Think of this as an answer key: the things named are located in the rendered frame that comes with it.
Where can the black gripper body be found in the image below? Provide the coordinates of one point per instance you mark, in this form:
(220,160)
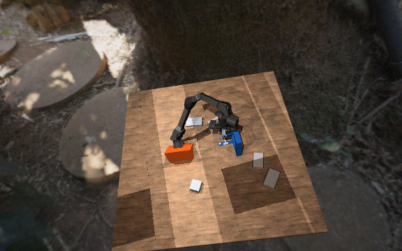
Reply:
(219,125)

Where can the dark blue rack door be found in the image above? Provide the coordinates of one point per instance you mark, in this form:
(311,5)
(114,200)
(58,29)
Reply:
(236,140)

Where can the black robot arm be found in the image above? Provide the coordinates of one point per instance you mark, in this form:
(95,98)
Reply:
(224,115)

